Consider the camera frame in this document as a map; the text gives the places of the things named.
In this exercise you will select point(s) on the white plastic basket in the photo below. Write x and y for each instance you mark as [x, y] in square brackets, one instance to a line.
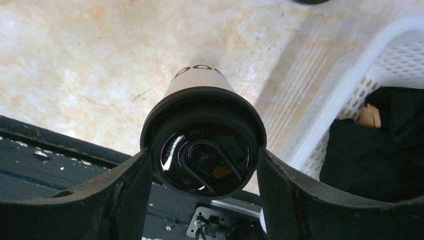
[394, 57]

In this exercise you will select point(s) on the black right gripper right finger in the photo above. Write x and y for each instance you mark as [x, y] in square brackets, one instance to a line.
[298, 207]

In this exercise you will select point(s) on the white paper cup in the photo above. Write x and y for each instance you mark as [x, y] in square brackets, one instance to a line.
[199, 75]

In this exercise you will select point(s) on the stack of black lids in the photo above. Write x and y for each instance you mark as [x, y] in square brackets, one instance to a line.
[311, 2]

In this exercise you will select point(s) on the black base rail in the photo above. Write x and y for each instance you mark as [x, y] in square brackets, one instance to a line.
[38, 163]

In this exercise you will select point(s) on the black cloth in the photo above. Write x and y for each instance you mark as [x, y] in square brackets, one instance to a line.
[380, 156]

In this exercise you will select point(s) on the black plastic cup lid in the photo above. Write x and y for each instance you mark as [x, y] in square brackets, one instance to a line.
[204, 141]

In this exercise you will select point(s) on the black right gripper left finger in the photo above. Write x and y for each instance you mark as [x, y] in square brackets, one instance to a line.
[110, 206]

